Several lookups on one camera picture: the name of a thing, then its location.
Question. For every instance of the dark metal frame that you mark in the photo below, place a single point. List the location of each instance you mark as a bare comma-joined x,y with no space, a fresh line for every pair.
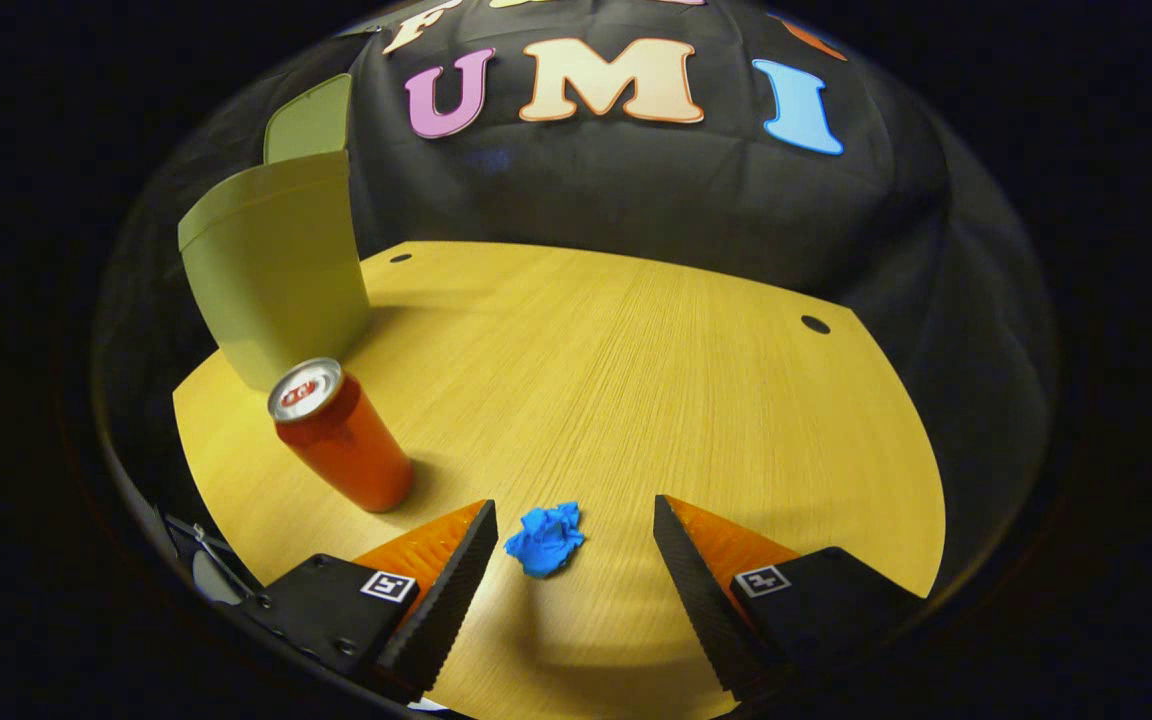
211,570

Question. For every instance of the black backdrop cloth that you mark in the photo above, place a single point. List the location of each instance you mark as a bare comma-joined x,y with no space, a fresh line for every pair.
636,190

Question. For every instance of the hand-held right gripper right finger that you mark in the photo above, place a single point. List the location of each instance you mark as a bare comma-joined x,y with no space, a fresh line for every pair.
696,590

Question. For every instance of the green desktop garbage bin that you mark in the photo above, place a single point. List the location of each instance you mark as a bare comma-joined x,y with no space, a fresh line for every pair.
276,270

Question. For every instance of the blue paper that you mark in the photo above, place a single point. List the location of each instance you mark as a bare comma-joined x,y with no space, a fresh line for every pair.
544,542

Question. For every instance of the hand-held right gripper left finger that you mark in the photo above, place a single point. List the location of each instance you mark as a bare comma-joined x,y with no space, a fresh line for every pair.
451,590

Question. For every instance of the red pop can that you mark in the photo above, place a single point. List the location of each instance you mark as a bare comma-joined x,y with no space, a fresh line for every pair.
346,445

